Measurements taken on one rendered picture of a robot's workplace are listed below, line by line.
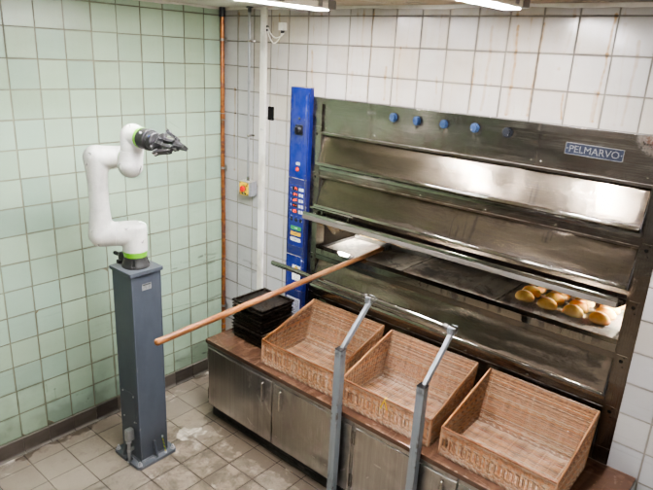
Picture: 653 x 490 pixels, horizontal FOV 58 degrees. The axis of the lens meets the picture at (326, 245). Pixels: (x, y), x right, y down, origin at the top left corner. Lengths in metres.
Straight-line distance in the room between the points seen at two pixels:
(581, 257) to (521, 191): 0.40
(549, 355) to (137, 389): 2.20
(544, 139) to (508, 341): 1.02
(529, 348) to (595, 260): 0.57
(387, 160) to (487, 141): 0.59
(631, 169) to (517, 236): 0.59
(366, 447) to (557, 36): 2.14
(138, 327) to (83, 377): 0.81
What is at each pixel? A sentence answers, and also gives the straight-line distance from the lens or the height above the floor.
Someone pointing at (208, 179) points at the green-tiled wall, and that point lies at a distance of 4.18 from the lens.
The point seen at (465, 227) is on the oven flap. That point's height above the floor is 1.54.
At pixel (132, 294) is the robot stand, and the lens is 3.29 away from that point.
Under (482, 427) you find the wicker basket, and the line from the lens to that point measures 3.22.
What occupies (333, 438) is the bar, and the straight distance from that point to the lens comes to 3.24.
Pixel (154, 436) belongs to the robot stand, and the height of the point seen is 0.15.
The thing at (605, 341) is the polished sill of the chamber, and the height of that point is 1.18.
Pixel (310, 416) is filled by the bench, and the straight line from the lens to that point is 3.38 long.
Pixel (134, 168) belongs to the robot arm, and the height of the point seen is 1.83.
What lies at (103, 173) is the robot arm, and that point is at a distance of 3.18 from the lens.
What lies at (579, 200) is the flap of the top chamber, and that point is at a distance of 2.83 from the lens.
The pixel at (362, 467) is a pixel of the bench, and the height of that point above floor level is 0.31.
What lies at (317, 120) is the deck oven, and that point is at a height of 1.97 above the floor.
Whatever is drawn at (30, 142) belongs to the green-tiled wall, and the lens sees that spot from 3.53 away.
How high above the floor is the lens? 2.35
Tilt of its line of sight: 18 degrees down
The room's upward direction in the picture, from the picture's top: 3 degrees clockwise
